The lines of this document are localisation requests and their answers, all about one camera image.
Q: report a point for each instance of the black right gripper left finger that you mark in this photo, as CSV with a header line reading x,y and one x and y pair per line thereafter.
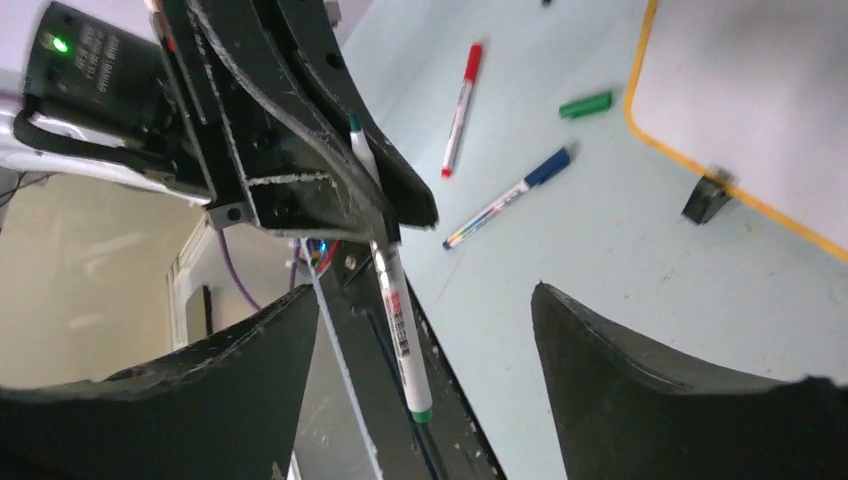
x,y
224,407

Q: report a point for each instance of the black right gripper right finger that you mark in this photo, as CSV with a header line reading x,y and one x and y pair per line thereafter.
x,y
626,406

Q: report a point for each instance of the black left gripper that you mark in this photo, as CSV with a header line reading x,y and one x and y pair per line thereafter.
x,y
281,133

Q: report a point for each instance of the green marker pen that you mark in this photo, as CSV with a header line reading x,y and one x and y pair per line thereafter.
x,y
399,313

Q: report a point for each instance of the green marker cap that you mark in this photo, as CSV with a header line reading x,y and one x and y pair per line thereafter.
x,y
586,106

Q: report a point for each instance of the yellow framed whiteboard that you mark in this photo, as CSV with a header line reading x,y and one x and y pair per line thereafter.
x,y
757,89

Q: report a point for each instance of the left whiteboard black foot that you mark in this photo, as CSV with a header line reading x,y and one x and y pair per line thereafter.
x,y
709,195

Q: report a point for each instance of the red marker pen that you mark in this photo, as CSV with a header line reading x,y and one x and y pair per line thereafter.
x,y
469,78

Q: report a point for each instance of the blue marker pen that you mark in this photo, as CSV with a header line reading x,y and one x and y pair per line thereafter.
x,y
538,176

